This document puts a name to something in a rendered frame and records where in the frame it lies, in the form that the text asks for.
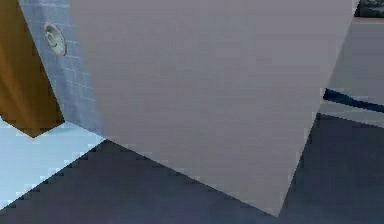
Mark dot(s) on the white round wall fixture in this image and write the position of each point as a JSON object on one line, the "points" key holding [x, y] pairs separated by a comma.
{"points": [[55, 39]]}

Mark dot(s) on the dark framed picture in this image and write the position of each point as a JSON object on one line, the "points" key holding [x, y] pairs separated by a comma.
{"points": [[370, 8]]}

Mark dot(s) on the brown wooden door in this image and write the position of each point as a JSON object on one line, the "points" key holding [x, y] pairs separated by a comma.
{"points": [[23, 83]]}

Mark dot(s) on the dark blue bar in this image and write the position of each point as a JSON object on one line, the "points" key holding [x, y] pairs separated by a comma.
{"points": [[353, 101]]}

